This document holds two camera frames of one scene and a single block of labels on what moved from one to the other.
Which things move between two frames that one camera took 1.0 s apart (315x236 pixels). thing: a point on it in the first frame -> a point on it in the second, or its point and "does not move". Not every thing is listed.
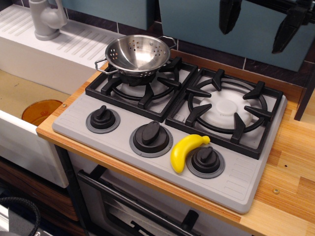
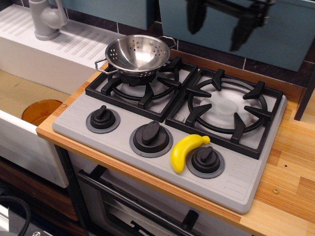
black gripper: x=298 y=14 -> x=257 y=11
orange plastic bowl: x=37 y=111 does not move
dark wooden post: x=306 y=96 does not move
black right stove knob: x=204 y=162 does not move
